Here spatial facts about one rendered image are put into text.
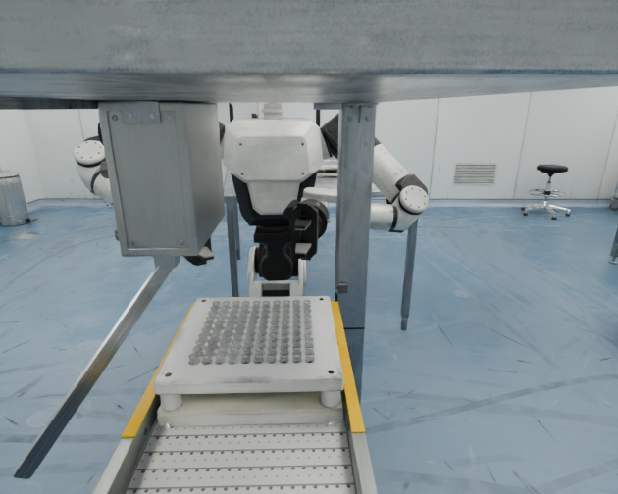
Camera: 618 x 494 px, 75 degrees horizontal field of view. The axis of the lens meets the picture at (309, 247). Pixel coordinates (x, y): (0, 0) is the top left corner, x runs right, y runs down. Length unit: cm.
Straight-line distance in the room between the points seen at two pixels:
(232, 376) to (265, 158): 68
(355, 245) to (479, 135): 529
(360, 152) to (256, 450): 50
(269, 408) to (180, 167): 33
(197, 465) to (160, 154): 38
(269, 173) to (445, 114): 486
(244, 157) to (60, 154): 555
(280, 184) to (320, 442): 74
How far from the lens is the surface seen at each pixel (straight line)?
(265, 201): 113
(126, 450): 55
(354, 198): 76
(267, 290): 122
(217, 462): 56
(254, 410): 58
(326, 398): 57
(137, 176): 56
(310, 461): 55
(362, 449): 51
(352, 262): 80
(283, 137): 110
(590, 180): 684
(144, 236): 58
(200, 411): 59
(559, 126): 647
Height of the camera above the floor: 131
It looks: 19 degrees down
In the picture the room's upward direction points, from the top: straight up
